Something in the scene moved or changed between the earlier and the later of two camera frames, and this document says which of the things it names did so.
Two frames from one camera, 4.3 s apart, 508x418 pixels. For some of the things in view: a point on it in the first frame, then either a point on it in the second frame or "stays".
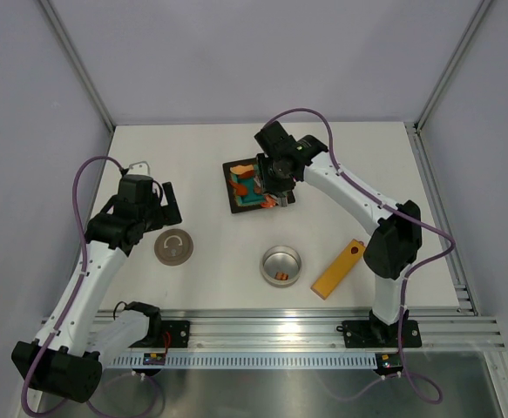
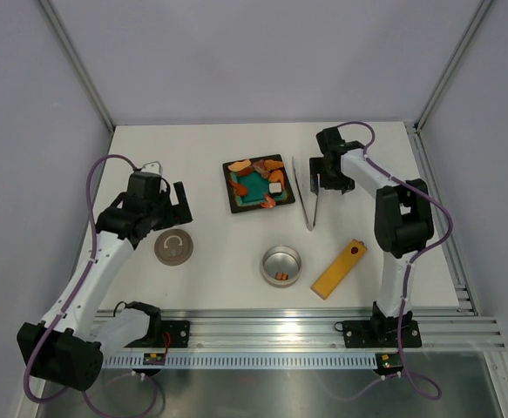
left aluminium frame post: [78, 64] stays
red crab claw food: [240, 189] stays
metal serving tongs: [281, 201] to [310, 228]
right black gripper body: [271, 177] to [329, 179]
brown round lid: [173, 246] stays
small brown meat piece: [281, 276] stays
